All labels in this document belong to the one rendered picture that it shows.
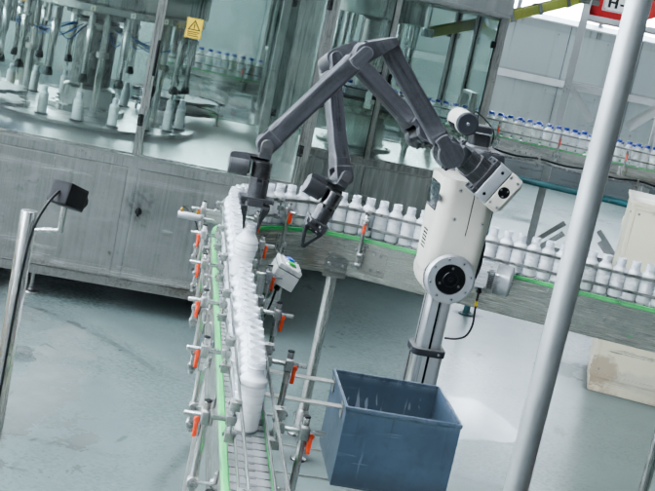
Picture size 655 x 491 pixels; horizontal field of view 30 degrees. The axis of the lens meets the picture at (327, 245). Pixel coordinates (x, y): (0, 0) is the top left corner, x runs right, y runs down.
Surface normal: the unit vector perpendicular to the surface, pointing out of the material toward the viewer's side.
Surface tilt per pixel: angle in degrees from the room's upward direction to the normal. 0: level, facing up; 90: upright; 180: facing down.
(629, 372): 90
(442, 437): 90
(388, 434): 90
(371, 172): 90
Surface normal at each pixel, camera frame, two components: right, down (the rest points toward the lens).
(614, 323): -0.19, 0.16
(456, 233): 0.06, 0.39
